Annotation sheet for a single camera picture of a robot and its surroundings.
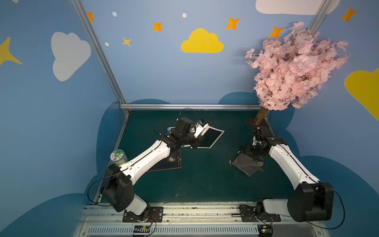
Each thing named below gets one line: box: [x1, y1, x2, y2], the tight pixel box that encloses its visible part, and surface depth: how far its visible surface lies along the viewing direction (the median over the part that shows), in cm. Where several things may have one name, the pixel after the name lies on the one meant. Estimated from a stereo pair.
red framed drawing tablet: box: [147, 148, 182, 172], surface depth 95 cm
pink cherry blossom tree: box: [245, 21, 348, 126], surface depth 74 cm
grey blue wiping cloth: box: [231, 152, 265, 178], surface depth 92 cm
